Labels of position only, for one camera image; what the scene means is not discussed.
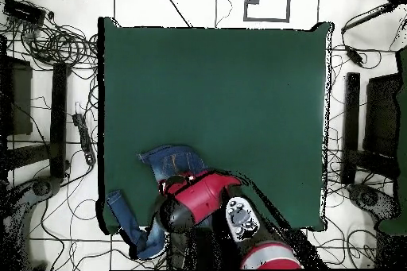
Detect black stand beam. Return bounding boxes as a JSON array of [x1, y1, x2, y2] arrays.
[[49, 62, 69, 179], [341, 72, 362, 185]]

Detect grey round stand foot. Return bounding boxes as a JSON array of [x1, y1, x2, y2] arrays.
[[29, 176, 62, 198], [347, 183, 400, 221]]

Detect black box device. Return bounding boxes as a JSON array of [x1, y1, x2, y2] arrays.
[[2, 0, 47, 25]]

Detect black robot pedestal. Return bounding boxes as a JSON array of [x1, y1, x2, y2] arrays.
[[167, 230, 241, 270]]

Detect tangled black cable bundle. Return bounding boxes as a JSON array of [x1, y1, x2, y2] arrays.
[[18, 19, 99, 72]]

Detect black power strip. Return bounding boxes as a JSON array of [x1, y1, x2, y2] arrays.
[[72, 113, 97, 166]]

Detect dark green table cloth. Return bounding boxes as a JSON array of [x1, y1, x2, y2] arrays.
[[96, 16, 335, 235]]

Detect black power adapter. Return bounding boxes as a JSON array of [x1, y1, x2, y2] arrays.
[[344, 45, 365, 67]]

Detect black tube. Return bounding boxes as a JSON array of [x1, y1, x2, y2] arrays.
[[341, 2, 397, 33]]

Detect blue denim jeans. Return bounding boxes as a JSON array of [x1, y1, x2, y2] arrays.
[[105, 144, 211, 261]]

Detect dark flat panel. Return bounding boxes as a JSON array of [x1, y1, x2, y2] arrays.
[[0, 56, 33, 137], [363, 73, 401, 157]]

